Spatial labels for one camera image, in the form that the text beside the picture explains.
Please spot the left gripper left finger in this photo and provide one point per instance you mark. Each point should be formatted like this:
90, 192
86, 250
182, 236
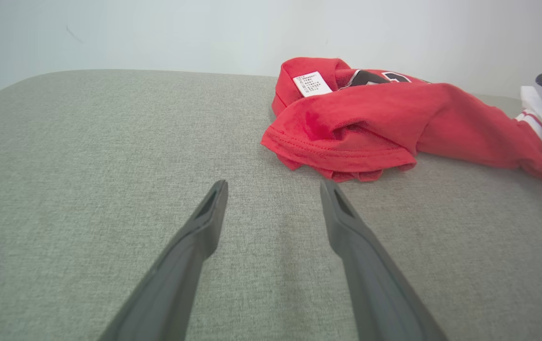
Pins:
176, 284

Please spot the grey fabric sofa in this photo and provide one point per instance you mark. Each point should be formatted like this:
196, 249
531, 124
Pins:
86, 166

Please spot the red jersey number 23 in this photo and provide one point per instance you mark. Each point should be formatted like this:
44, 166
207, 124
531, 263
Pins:
370, 118

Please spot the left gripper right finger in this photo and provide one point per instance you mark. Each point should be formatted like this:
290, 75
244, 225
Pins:
375, 289

